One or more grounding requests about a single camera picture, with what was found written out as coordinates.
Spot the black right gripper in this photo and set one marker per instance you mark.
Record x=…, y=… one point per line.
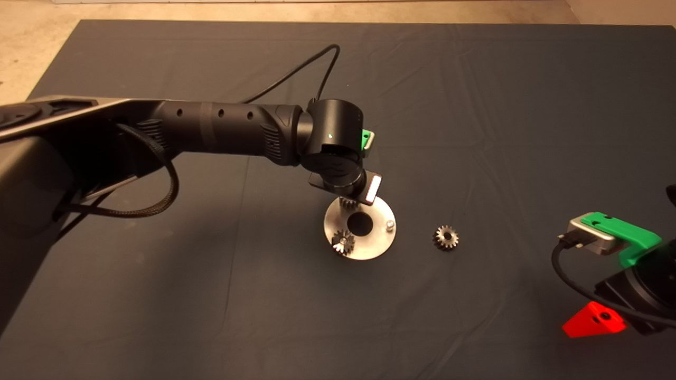
x=649, y=287

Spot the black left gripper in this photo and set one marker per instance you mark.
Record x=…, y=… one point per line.
x=348, y=187

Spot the small steel planetary gear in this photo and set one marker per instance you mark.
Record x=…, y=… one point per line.
x=347, y=203
x=441, y=240
x=337, y=244

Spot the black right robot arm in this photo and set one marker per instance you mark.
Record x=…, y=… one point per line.
x=670, y=194

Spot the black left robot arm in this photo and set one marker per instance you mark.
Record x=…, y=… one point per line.
x=222, y=126

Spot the round metal carrier plate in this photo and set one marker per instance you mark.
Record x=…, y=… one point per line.
x=376, y=245

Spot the dark grey table cloth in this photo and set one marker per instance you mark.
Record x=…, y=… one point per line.
x=475, y=105

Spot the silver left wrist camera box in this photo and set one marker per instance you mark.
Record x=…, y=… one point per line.
x=371, y=142

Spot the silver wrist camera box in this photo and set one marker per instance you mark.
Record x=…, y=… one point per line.
x=589, y=236
x=371, y=142

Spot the green left camera mount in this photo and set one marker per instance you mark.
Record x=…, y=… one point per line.
x=364, y=140

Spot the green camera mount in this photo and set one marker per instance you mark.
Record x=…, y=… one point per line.
x=364, y=140
x=634, y=235

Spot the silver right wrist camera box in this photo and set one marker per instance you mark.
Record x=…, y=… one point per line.
x=589, y=236

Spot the green right camera mount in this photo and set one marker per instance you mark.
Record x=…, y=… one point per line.
x=634, y=235

